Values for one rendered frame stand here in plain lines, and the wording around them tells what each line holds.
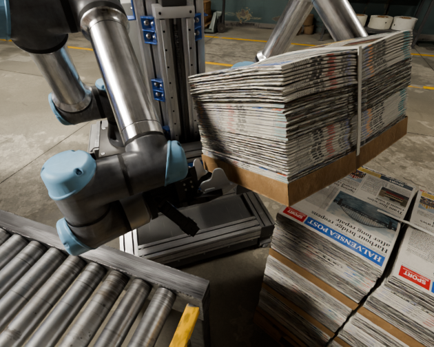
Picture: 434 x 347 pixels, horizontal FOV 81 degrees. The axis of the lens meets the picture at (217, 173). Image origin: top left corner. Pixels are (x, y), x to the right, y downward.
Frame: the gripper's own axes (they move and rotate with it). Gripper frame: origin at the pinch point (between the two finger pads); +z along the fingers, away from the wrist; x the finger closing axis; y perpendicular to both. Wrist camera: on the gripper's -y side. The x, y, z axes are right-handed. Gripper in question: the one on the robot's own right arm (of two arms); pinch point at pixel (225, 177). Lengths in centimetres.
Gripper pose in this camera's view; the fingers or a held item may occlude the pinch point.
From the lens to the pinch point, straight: 61.6
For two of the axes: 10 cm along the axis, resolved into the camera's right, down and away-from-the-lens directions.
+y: -2.0, -9.0, -3.9
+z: 8.3, -3.7, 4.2
